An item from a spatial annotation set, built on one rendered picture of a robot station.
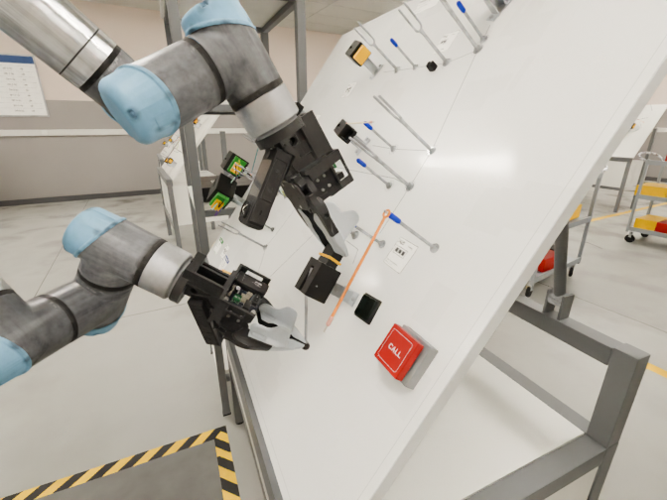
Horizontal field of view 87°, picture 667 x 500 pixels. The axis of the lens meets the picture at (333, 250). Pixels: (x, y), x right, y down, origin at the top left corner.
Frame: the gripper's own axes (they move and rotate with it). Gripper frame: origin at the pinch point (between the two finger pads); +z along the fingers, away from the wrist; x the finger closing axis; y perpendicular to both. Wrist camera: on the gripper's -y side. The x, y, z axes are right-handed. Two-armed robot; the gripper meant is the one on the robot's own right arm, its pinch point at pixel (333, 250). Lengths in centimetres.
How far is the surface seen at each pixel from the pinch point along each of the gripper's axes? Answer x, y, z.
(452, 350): -22.4, -0.9, 8.1
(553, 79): -16.7, 33.5, -7.9
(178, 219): 332, -22, 37
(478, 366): 4, 18, 54
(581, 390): 35, 90, 182
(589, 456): -23, 14, 54
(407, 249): -7.5, 7.9, 4.0
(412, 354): -20.4, -4.6, 6.2
